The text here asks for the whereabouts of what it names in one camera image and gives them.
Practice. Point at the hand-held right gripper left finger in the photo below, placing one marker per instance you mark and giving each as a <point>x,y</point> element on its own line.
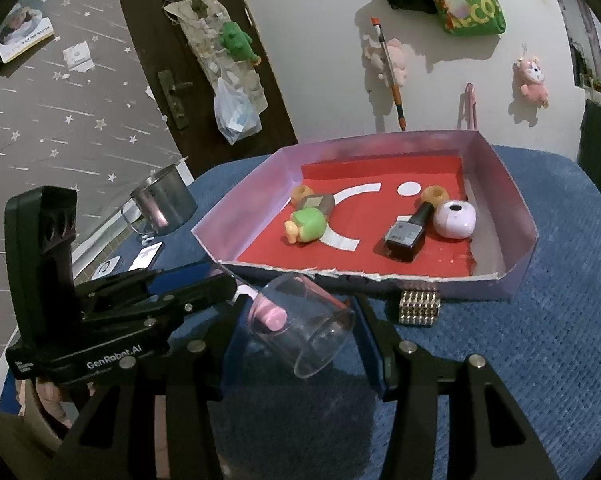
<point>230,325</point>

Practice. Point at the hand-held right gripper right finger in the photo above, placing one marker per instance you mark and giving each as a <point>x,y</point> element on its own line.
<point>375,355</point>

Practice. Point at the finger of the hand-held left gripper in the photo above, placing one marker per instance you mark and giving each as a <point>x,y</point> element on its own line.
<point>200,297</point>
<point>125,285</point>

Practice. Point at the clear glass cup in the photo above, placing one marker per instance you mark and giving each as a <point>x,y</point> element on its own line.
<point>320,330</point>

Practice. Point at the black nail polish bottle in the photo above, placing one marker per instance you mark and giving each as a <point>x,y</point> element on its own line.
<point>405,237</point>

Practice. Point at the green toy figure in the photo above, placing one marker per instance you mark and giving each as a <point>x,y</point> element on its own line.
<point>308,225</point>

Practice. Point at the pink box with red bottom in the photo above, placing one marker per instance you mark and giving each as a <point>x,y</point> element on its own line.
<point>380,175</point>

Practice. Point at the person's left hand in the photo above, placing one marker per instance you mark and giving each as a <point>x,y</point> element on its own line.
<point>50,402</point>

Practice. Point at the white card with circle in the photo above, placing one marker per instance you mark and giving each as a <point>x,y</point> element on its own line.
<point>106,268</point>

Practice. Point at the pink tube with silver cap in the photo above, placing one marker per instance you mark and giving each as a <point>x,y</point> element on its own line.
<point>269,317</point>

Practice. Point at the silver magnetic ball cube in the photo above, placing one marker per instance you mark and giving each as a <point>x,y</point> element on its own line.
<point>419,307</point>

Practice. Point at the metal cup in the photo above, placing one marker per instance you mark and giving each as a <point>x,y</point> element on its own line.
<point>163,200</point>

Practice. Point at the clear plastic bag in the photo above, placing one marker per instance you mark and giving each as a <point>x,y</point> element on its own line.
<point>235,115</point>

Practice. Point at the dark brown door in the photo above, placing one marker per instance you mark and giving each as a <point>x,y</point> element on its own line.
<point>145,35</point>

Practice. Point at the clear hanging organizer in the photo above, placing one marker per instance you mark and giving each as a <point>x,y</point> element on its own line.
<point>205,45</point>

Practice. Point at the green plush toy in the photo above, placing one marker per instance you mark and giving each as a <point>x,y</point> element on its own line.
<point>236,40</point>

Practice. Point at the small olive plush toy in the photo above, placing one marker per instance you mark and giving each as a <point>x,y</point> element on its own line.
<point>199,4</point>

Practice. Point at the dark green cloth table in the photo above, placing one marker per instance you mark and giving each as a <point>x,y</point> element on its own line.
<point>600,145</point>

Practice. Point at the pink cow plush toy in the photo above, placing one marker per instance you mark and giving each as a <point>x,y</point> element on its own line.
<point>532,82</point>

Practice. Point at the torn white wall paper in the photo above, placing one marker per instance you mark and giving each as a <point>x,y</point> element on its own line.
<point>78,56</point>

